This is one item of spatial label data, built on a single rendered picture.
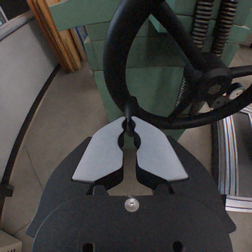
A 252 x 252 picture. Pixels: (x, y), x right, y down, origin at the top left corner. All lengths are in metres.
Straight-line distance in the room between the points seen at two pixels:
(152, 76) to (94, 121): 0.85
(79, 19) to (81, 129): 0.95
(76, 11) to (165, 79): 0.30
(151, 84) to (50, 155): 1.04
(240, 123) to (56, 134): 1.62
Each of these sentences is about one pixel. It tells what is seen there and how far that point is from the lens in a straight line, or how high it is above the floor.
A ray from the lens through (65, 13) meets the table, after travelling 0.33.
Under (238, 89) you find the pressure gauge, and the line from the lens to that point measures 0.49.
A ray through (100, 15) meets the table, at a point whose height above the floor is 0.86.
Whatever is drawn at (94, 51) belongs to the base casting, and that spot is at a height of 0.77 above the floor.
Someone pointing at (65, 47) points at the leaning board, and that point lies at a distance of 1.75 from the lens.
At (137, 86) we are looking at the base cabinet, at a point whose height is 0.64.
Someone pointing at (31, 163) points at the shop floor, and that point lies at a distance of 1.32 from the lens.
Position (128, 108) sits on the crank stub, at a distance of 0.15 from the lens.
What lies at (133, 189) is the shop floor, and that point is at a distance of 0.91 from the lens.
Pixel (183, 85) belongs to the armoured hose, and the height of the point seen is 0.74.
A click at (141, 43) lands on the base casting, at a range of 0.33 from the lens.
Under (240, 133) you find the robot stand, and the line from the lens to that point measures 1.12.
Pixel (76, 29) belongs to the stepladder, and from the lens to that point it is 1.17.
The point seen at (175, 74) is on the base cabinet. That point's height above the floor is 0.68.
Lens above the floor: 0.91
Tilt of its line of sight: 60 degrees down
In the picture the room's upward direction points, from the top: 8 degrees counter-clockwise
